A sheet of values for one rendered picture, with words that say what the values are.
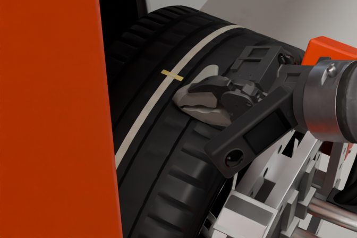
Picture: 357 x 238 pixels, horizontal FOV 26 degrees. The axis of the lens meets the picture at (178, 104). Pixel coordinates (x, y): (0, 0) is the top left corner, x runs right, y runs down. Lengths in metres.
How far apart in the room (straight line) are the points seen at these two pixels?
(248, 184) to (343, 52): 0.25
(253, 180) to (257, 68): 0.17
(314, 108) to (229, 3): 2.14
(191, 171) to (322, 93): 0.22
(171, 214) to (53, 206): 0.71
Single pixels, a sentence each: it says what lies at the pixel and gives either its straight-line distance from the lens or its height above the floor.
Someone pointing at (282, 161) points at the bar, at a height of 1.09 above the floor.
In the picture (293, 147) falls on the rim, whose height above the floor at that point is 0.84.
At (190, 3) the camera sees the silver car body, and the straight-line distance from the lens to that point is 1.71.
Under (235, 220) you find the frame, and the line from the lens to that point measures 0.97.
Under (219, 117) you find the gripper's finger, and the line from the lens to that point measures 0.95.
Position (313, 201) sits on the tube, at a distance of 1.12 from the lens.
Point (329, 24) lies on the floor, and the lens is 2.91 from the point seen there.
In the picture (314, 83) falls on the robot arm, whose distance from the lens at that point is 0.83.
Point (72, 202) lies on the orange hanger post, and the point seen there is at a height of 1.72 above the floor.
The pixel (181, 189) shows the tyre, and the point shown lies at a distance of 0.95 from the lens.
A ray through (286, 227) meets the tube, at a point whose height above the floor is 1.03.
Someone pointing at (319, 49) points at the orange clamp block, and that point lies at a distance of 1.12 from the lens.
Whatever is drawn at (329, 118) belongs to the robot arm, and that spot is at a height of 1.31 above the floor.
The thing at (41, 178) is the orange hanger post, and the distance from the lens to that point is 0.23.
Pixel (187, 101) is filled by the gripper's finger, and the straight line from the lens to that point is 0.96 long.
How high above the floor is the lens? 1.92
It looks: 48 degrees down
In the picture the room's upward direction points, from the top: straight up
